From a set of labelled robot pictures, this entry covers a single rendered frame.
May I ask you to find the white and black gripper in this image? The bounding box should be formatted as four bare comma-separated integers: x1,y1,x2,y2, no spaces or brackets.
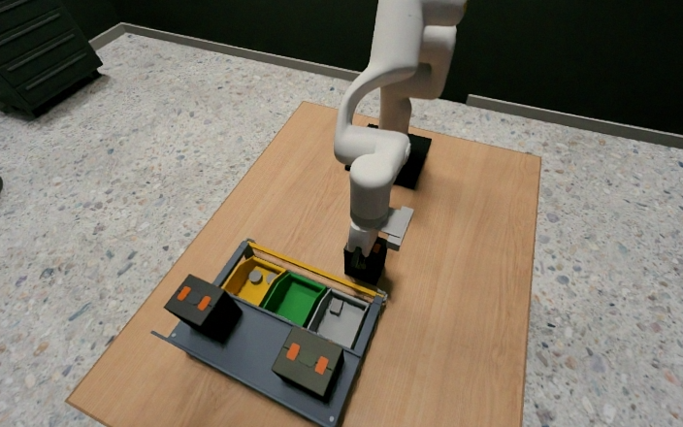
347,217,379,270

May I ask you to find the grey open bin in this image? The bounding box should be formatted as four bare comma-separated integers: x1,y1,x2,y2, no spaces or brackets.
308,287,370,349

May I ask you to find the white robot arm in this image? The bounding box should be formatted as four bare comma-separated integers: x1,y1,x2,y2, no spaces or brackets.
334,0,469,252

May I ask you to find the yellow open-front bin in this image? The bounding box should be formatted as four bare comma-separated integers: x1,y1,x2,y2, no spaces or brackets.
222,255,288,308

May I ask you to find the green open bin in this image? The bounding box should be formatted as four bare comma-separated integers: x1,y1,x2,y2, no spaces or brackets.
263,272,327,328

